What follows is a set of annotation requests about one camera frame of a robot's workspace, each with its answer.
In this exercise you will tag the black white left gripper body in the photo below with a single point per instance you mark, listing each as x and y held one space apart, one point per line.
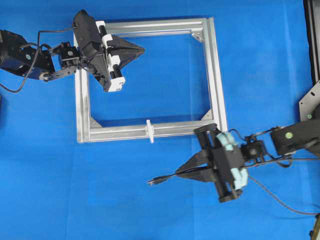
106 65

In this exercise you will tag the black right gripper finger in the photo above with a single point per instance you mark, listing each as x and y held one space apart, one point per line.
202 174
193 165

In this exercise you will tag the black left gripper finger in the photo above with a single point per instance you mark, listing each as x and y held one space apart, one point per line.
127 55
118 43

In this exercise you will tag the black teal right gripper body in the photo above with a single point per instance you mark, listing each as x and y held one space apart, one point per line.
210 137

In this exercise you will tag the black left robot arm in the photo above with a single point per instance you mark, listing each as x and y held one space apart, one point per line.
43 62

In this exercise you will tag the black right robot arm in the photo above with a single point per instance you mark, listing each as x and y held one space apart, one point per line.
286 140

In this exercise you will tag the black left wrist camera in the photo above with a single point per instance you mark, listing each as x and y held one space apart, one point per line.
87 34

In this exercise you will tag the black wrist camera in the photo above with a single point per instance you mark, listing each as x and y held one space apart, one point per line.
229 163
87 34

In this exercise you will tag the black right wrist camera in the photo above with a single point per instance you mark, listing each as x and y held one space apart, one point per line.
229 163

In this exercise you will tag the white string loop holder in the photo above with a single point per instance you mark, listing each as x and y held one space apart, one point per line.
149 131

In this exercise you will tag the aluminium extrusion square frame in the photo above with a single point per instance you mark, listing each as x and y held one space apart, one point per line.
88 130

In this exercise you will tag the grey metal base plate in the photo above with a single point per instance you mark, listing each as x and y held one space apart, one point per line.
310 104

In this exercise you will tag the black frame post right edge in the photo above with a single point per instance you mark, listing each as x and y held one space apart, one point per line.
312 20

